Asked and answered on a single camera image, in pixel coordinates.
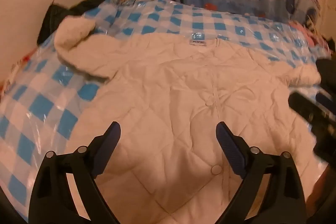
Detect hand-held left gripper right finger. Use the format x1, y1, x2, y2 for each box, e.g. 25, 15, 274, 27
216, 121, 306, 224

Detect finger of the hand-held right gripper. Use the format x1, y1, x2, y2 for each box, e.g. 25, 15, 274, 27
316, 91, 332, 114
288, 92, 317, 126

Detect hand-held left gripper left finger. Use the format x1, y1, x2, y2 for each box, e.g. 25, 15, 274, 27
28, 121, 122, 224

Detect white quilted jacket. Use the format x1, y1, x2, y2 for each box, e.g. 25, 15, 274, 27
54, 15, 328, 224

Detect pink clothes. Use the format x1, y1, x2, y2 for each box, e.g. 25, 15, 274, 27
289, 21, 326, 51

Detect blue white checked blanket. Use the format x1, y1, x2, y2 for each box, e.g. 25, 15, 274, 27
0, 0, 326, 216

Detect black garment at bed corner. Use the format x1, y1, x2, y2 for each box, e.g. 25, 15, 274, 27
37, 0, 111, 45

